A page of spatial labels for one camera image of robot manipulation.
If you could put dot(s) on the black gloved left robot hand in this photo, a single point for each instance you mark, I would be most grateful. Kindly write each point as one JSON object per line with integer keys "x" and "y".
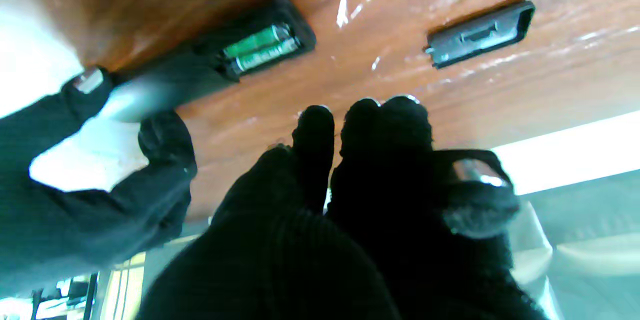
{"x": 300, "y": 260}

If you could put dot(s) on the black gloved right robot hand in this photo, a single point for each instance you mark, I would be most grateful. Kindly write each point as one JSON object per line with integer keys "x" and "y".
{"x": 75, "y": 230}

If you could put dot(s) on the black remote control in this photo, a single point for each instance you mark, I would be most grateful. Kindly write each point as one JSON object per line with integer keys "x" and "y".
{"x": 175, "y": 80}

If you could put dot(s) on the green AAA battery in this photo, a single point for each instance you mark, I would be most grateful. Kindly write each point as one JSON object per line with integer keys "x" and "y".
{"x": 257, "y": 41}
{"x": 267, "y": 55}

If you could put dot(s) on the black battery cover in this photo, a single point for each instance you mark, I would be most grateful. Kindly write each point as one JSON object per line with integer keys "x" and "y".
{"x": 480, "y": 35}

